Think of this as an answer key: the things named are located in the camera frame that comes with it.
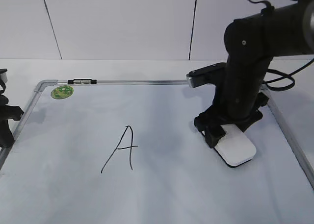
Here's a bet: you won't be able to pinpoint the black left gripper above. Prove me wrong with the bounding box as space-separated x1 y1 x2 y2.
0 95 24 148

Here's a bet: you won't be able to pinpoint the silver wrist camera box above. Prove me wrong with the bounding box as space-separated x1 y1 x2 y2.
186 62 226 88
0 69 7 83

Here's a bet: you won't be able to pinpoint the green round sticker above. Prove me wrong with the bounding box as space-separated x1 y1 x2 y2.
51 85 74 100

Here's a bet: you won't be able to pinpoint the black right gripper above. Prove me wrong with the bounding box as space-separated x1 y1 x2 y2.
194 92 268 148

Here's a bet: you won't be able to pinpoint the white whiteboard eraser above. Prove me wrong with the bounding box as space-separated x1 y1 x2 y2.
214 124 257 168

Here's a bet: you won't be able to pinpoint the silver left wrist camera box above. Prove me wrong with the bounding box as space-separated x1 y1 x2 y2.
0 69 7 83

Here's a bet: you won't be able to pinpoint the white whiteboard with metal frame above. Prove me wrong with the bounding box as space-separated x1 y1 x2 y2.
0 81 314 224

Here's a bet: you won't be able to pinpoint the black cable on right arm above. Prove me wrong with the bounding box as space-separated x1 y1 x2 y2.
245 0 314 92

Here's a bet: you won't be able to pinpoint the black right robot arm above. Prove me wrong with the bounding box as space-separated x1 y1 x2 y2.
186 0 314 148

